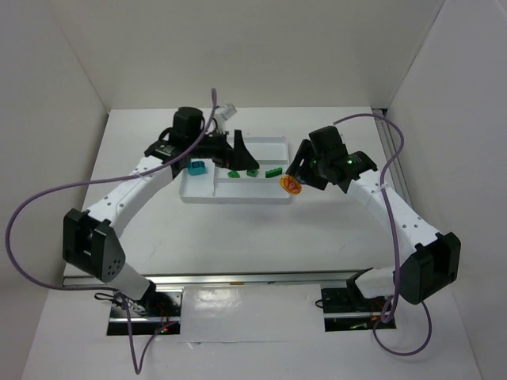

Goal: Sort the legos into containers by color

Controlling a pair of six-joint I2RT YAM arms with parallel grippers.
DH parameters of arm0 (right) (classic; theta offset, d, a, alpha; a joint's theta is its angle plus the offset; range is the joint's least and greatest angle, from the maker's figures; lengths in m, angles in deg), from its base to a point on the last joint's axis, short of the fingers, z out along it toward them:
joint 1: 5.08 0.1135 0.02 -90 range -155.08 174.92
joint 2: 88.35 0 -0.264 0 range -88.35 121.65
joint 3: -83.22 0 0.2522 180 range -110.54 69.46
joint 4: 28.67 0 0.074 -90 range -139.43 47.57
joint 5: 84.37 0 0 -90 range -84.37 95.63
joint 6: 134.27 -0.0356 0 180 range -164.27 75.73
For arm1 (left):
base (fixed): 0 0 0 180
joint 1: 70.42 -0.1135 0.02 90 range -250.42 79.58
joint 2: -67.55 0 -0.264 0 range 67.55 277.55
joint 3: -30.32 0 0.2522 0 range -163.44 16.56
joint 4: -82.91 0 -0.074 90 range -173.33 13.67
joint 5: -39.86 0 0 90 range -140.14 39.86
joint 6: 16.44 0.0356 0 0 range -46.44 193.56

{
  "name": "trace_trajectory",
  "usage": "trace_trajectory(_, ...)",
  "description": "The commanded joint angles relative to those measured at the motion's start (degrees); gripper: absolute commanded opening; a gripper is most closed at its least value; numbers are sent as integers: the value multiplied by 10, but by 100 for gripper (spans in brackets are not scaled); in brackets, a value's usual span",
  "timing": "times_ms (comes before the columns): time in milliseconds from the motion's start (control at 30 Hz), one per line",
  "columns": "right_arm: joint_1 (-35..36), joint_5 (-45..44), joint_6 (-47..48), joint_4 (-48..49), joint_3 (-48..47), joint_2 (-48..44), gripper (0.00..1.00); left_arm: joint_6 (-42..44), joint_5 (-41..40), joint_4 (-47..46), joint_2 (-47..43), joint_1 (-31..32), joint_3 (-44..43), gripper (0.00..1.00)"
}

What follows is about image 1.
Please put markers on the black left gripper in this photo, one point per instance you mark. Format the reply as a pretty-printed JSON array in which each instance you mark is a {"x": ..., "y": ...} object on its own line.
[{"x": 228, "y": 151}]

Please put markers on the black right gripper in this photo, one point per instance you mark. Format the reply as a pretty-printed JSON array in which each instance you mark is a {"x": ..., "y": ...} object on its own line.
[{"x": 307, "y": 167}]

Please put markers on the green sloped lego brick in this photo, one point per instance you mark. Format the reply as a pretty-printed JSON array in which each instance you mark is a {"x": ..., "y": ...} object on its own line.
[{"x": 233, "y": 174}]

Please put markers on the yellow butterfly lego piece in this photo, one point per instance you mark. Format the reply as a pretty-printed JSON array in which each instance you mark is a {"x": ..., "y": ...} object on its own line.
[{"x": 290, "y": 185}]

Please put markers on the teal frog lego piece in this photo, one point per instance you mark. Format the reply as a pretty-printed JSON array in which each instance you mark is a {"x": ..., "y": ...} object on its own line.
[{"x": 197, "y": 168}]

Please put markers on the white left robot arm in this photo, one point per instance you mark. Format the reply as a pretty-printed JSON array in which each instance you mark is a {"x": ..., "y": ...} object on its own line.
[{"x": 91, "y": 238}]

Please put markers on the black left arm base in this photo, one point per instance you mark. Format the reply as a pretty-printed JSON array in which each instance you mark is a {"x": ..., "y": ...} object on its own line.
[{"x": 144, "y": 322}]

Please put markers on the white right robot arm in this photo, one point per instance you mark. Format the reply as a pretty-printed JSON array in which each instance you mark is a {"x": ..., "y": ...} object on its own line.
[{"x": 427, "y": 260}]

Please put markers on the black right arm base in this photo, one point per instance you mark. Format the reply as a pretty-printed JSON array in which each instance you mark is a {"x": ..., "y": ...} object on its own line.
[{"x": 344, "y": 311}]

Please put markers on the white divided plastic tray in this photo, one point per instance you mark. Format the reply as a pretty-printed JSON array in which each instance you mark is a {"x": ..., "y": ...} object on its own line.
[{"x": 216, "y": 186}]

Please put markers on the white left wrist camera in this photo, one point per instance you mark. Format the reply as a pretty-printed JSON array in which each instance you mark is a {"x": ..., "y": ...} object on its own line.
[{"x": 222, "y": 114}]

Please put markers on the aluminium right side rail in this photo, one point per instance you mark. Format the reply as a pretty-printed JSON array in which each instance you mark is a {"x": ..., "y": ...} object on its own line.
[{"x": 390, "y": 141}]

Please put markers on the aluminium table edge rail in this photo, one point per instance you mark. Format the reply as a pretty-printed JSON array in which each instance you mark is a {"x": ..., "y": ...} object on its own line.
[{"x": 255, "y": 277}]

